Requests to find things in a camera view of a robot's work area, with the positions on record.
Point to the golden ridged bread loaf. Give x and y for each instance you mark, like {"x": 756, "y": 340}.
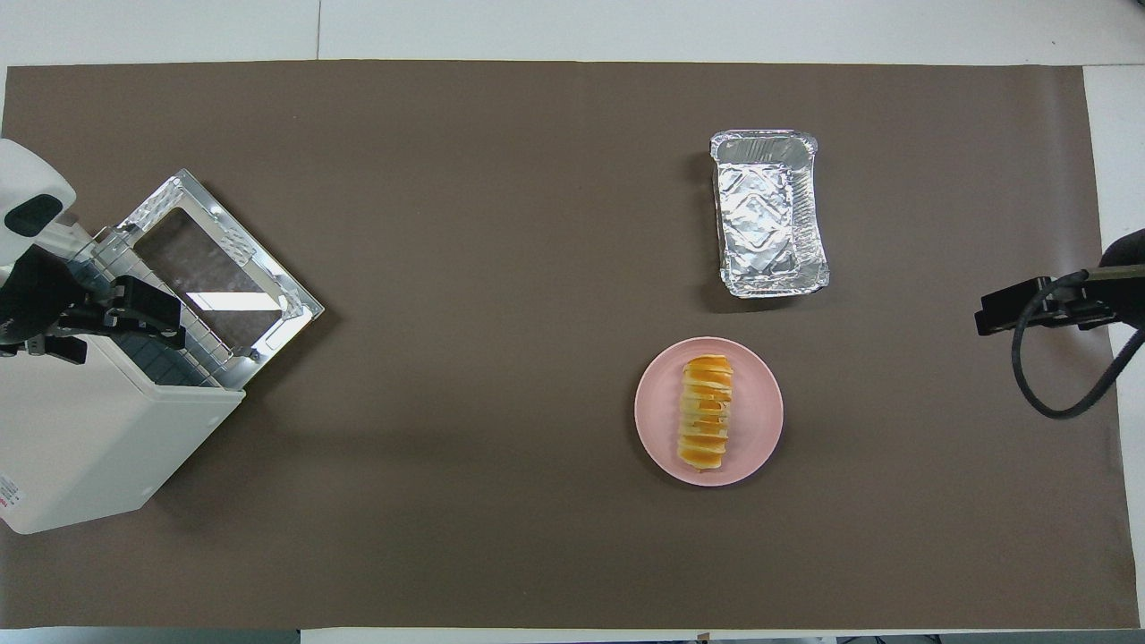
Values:
{"x": 705, "y": 411}

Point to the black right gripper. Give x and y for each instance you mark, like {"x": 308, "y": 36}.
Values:
{"x": 1096, "y": 300}

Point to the glass oven door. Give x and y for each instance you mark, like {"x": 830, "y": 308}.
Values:
{"x": 224, "y": 286}

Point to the brown table mat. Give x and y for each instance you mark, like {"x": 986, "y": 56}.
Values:
{"x": 501, "y": 179}

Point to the cream toaster oven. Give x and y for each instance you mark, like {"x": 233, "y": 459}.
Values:
{"x": 89, "y": 447}

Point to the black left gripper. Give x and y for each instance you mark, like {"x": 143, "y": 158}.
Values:
{"x": 36, "y": 300}

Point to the pink round plate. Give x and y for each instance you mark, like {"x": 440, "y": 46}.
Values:
{"x": 756, "y": 411}

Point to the aluminium foil tray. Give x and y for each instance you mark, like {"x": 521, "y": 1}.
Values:
{"x": 765, "y": 219}

